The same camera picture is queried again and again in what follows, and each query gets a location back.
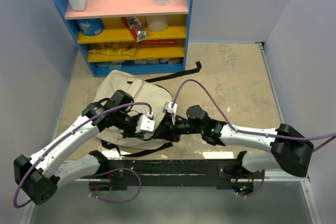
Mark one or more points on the blue shelf unit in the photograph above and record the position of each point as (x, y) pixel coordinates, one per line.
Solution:
(111, 11)

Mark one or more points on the yellow chips bag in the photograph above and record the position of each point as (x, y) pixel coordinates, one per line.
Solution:
(120, 48)

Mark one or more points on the blue snack cup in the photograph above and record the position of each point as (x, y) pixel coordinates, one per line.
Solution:
(90, 27)

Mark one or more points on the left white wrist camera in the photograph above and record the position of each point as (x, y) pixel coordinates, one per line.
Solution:
(145, 124)

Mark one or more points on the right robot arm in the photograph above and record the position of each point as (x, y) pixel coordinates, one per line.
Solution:
(275, 148)

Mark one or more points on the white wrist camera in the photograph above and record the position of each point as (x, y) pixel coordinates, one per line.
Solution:
(170, 108)
(145, 124)

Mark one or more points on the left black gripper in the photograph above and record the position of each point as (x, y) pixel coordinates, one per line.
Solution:
(132, 133)

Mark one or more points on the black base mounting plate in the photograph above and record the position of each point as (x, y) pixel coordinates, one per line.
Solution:
(125, 178)

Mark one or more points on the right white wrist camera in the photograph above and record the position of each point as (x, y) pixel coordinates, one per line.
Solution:
(170, 108)

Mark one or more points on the red silver snack packet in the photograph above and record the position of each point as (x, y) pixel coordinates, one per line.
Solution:
(135, 27)

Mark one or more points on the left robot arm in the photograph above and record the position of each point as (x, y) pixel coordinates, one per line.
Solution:
(41, 174)

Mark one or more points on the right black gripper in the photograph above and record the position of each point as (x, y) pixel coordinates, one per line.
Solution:
(169, 131)

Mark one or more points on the white cylindrical container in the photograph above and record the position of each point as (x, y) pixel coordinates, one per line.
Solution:
(157, 23)

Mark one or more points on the aluminium frame rail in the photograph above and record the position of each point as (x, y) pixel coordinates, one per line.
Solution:
(100, 166)

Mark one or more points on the white packets bottom shelf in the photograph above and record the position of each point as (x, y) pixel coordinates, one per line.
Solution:
(119, 64)

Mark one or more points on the beige canvas backpack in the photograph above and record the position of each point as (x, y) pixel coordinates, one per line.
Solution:
(140, 91)

